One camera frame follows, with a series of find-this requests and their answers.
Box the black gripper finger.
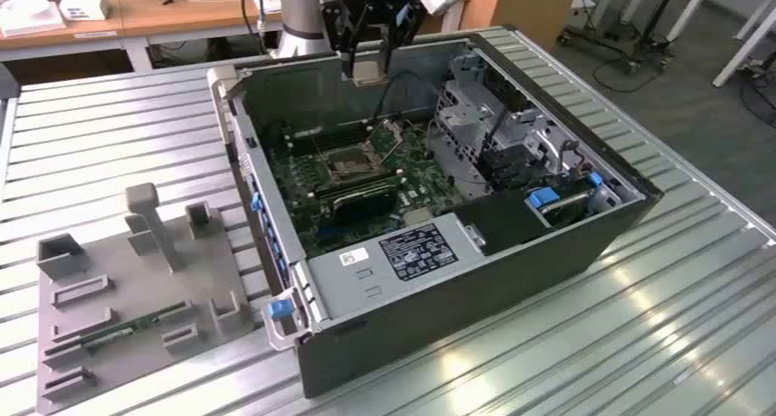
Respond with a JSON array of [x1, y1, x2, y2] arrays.
[[319, 0, 365, 82], [378, 4, 427, 80]]

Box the silver CPU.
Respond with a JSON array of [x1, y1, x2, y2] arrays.
[[350, 61, 390, 89]]

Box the CPU socket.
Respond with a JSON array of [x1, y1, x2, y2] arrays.
[[319, 144, 390, 186]]

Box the black inner cover panel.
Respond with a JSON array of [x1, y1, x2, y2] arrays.
[[453, 191, 554, 257]]

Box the wooden cabinet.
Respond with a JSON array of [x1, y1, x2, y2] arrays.
[[490, 0, 584, 52]]

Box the silver drive cage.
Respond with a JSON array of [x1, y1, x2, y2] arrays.
[[433, 52, 508, 199]]

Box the wooden desk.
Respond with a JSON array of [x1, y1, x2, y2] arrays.
[[0, 0, 474, 74]]

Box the green motherboard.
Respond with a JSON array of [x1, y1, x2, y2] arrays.
[[266, 115, 468, 259]]

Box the green RAM stick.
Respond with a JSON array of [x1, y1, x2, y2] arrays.
[[78, 313, 168, 349], [314, 176, 401, 200]]

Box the black graphics card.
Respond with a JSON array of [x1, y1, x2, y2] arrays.
[[330, 182, 401, 229]]

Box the black rolling stand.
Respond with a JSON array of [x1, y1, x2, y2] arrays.
[[556, 0, 679, 75]]

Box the white box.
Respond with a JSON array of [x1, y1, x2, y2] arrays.
[[59, 0, 112, 22]]

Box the hard disk in blue carrier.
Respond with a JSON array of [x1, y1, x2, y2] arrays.
[[524, 186, 593, 229]]

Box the white table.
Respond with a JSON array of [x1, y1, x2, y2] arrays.
[[712, 0, 776, 89], [581, 0, 716, 43]]

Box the white plastic device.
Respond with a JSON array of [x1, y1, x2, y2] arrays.
[[0, 0, 67, 38]]

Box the silver power supply unit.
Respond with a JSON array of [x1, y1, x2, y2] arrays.
[[306, 213, 490, 322]]

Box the gray parts rack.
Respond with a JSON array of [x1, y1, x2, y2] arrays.
[[33, 183, 257, 412]]

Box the black open PC case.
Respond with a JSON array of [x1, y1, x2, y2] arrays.
[[204, 24, 664, 400]]

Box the black hanging cable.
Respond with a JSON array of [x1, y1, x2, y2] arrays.
[[239, 0, 271, 54]]

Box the blue handle latch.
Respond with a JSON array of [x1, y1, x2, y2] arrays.
[[265, 299, 294, 322]]

